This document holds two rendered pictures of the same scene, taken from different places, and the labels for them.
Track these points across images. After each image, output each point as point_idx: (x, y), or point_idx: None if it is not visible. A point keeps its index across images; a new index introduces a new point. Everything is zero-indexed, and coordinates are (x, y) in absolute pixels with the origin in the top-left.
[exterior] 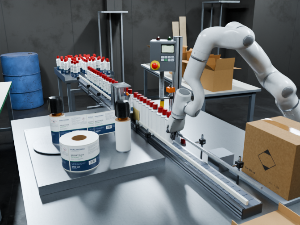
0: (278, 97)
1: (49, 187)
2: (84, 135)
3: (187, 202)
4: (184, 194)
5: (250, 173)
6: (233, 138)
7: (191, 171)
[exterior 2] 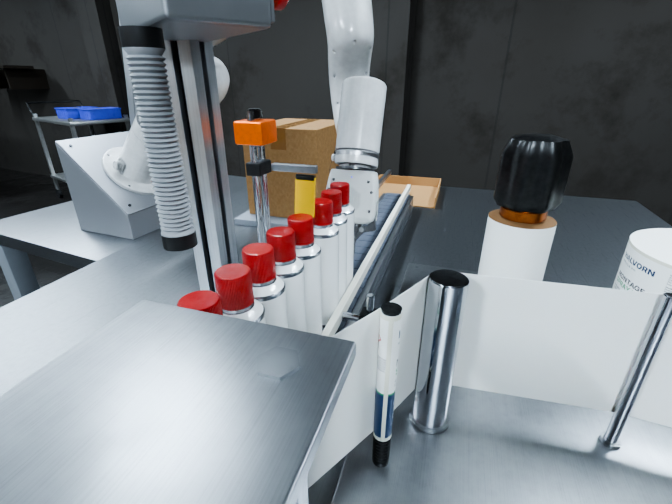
0: (224, 96)
1: None
2: None
3: (449, 232)
4: (440, 238)
5: None
6: (151, 269)
7: (396, 235)
